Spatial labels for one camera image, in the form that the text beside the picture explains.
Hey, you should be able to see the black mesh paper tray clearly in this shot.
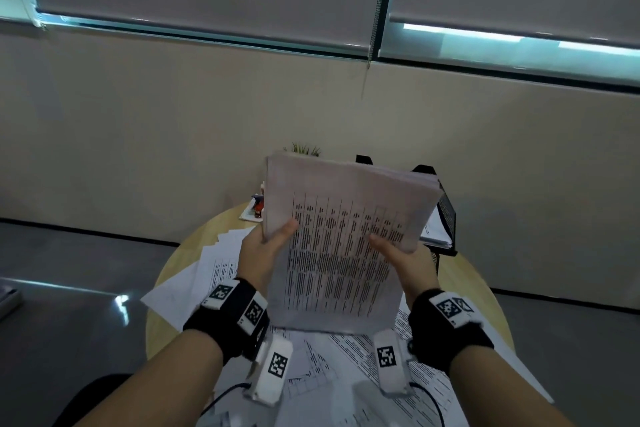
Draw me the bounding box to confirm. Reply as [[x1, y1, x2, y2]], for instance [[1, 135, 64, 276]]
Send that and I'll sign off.
[[355, 155, 459, 272]]

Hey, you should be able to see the white tray with stapler items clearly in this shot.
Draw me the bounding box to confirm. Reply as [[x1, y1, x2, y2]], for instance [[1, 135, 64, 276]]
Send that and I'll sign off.
[[239, 203, 266, 224]]

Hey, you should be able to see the black camera cable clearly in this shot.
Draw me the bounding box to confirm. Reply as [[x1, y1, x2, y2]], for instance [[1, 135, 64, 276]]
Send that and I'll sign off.
[[199, 381, 251, 418], [407, 380, 446, 427]]

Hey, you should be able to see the round wooden table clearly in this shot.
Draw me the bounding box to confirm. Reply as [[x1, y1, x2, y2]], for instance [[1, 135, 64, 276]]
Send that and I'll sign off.
[[145, 201, 515, 392]]

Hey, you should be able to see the black left wrist band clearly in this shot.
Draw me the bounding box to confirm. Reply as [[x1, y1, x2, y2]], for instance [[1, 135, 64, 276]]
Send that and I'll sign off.
[[182, 277, 270, 366]]

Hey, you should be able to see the person's right forearm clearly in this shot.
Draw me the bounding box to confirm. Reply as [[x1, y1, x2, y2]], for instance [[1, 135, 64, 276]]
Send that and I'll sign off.
[[449, 345, 576, 427]]

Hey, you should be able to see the pile of printed papers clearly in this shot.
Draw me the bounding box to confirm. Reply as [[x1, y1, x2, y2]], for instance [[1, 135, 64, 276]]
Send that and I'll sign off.
[[141, 224, 555, 427]]

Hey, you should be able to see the green potted plant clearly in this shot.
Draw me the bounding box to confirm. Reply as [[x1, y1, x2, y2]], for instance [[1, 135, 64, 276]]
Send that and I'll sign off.
[[282, 141, 322, 158]]

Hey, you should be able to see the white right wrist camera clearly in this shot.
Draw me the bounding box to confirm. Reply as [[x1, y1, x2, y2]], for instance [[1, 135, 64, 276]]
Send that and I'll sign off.
[[372, 329, 416, 398]]

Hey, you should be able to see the window with black frame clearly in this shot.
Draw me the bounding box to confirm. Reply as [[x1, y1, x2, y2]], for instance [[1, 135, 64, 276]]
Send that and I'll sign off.
[[0, 0, 640, 92]]

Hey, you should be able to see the person's left hand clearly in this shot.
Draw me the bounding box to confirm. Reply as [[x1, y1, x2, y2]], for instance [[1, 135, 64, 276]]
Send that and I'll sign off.
[[235, 219, 300, 298]]

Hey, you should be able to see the black wrist band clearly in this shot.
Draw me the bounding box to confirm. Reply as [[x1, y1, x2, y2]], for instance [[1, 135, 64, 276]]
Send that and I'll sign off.
[[182, 277, 270, 366], [407, 289, 495, 375]]

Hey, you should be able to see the person's left forearm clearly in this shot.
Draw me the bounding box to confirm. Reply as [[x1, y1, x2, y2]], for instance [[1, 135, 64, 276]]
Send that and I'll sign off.
[[75, 329, 223, 427]]

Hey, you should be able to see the black right wrist band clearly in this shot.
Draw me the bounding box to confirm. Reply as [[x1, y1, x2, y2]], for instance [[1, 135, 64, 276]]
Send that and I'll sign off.
[[407, 289, 495, 375]]

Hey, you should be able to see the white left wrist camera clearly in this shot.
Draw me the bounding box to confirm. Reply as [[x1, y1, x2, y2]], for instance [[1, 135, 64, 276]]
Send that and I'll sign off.
[[243, 334, 295, 408]]

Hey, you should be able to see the person's right hand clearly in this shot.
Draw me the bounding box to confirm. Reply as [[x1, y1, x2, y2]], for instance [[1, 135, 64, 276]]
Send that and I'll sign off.
[[368, 234, 441, 310]]

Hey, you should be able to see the black left camera cable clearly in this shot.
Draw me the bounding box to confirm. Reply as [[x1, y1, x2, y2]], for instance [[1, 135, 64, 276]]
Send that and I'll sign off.
[[199, 381, 251, 418]]

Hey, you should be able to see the blind pull chain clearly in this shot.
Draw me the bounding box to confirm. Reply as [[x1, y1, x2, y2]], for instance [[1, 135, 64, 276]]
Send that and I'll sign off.
[[359, 0, 396, 101]]

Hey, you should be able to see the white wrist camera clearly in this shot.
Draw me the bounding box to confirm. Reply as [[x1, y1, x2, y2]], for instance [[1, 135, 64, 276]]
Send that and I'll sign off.
[[243, 334, 295, 408], [372, 329, 416, 398]]

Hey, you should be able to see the black right camera cable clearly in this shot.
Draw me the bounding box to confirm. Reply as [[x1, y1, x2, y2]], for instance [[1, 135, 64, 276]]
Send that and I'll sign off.
[[407, 380, 446, 427]]

